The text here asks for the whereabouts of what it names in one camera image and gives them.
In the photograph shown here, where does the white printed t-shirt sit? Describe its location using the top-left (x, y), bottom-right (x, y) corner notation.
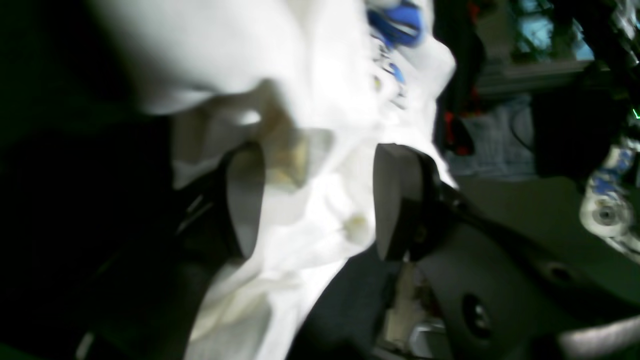
top-left (89, 0), bottom-right (455, 360)

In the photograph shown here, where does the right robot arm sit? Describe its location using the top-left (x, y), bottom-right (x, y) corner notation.
top-left (532, 0), bottom-right (639, 262)

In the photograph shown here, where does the black table cloth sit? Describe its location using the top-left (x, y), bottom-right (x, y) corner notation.
top-left (1, 0), bottom-right (390, 360)

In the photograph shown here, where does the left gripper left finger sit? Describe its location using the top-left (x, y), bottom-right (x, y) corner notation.
top-left (1, 143), bottom-right (266, 360)

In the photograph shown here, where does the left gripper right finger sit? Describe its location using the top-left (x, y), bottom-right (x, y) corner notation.
top-left (374, 144), bottom-right (639, 360)

